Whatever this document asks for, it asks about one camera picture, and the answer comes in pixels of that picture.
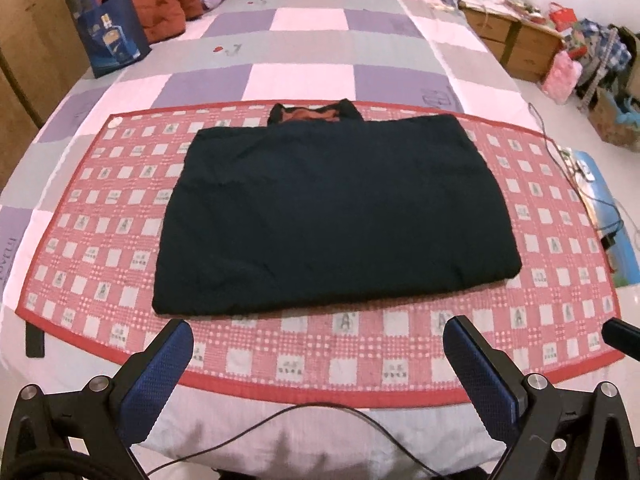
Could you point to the red patterned quilted mat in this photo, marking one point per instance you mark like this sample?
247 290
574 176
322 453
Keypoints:
100 240

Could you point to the blue cartoon floor mat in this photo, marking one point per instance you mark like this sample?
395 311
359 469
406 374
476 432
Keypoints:
617 225

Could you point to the pastel checkered bed sheet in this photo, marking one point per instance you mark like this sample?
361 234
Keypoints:
300 75

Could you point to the wooden nightstand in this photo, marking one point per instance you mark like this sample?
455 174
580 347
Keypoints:
487 31
535 51

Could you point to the black power adapter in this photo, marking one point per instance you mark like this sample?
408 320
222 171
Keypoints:
608 241

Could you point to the wooden wardrobe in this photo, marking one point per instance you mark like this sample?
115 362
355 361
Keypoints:
30 35

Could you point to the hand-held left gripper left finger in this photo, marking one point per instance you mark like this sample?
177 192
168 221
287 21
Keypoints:
150 385

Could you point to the small cardboard box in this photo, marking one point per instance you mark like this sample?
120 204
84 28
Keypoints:
612 122

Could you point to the blue gift bag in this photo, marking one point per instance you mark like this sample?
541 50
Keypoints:
112 35

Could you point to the blue white plaid clothing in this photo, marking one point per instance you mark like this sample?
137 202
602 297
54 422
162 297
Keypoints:
600 40

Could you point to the small white device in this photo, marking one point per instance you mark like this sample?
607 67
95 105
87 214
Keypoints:
582 171

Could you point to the orange down jacket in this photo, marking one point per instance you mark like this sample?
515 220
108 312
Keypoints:
155 10

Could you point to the dark navy padded jacket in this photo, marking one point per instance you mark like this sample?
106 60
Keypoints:
335 210

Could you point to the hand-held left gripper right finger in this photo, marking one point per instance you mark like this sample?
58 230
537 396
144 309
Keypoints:
480 380

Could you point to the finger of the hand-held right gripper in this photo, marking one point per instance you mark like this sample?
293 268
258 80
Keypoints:
620 333

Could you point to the red gift bag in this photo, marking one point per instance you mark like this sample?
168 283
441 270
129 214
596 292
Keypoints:
562 17

